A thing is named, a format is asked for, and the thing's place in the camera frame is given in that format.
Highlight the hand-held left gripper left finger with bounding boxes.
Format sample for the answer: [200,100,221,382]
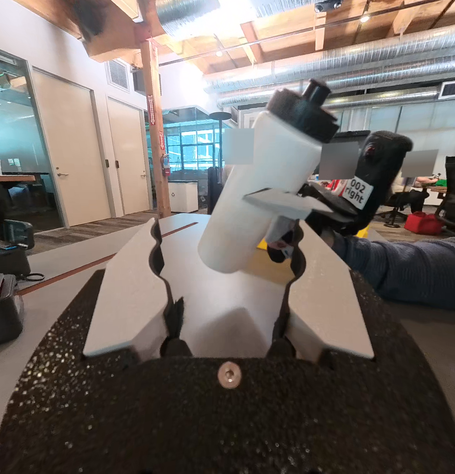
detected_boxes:
[83,218,184,360]

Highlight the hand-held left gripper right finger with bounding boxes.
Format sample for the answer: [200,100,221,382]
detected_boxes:
[273,219,375,363]

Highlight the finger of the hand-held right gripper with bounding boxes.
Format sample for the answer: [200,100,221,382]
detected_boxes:
[243,188,333,245]

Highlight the white water bottle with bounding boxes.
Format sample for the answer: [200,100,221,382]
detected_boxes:
[198,79,341,274]

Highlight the person's right forearm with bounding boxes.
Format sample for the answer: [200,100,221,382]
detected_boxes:
[333,234,455,312]

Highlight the black office chair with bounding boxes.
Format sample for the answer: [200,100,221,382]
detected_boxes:
[434,156,455,237]
[376,191,411,228]

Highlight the red bag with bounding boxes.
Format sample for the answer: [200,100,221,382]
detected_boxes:
[404,211,445,235]

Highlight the white recycling bin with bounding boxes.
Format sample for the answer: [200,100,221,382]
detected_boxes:
[168,180,199,214]

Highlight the large paned window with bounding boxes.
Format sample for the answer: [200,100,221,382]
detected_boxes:
[164,126,232,172]

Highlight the black equipment case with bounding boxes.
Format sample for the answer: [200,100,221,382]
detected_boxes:
[0,273,25,348]

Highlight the black battery charger case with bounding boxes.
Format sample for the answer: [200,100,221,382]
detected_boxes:
[0,219,36,279]

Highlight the white door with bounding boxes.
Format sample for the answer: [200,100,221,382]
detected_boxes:
[107,96,153,215]
[31,67,114,227]

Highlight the thin silver ventilation duct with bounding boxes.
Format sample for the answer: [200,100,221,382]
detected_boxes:
[216,87,440,110]

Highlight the wooden support post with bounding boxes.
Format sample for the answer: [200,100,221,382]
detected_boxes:
[139,40,172,219]

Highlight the long silver ventilation duct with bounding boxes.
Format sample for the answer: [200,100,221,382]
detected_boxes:
[204,27,455,93]

